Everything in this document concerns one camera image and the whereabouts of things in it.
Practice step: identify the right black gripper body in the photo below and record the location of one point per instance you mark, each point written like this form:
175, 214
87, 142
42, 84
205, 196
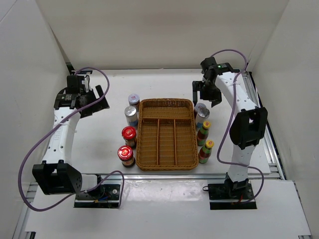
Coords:
209, 92

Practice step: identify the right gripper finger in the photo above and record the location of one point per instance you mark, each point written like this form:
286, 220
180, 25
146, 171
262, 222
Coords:
196, 87
215, 102

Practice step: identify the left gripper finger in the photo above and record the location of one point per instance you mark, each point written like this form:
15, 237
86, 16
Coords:
100, 91
103, 104

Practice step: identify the white-lid spice jar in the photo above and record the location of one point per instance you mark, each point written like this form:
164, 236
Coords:
134, 100
199, 106

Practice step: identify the silver-cap pepper shaker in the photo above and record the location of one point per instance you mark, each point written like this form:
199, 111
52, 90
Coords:
201, 116
131, 116

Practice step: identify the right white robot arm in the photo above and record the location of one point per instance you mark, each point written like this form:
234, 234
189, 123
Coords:
247, 122

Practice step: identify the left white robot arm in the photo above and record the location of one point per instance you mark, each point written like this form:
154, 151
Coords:
55, 174

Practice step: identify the upper yellow-cap chili bottle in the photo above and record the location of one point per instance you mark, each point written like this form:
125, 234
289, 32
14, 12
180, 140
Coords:
203, 133

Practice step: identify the yellow-cap chili bottle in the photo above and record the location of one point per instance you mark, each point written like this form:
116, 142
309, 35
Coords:
203, 133
205, 152

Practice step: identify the upper red-lid sauce jar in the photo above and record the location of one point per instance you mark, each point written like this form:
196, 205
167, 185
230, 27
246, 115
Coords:
130, 136

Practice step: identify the red-lid sauce jar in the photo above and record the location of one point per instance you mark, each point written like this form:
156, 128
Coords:
130, 136
126, 155

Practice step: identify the lower yellow-cap chili bottle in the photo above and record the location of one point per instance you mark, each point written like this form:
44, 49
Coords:
205, 152

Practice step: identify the lower red-lid sauce jar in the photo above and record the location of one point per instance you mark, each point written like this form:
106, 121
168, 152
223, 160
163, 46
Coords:
126, 155

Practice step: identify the brown wicker divided basket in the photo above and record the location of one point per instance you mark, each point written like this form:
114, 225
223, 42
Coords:
166, 135

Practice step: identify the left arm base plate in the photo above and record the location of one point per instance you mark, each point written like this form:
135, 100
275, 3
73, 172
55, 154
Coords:
105, 196

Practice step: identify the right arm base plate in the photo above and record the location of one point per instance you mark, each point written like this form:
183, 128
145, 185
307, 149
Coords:
223, 196

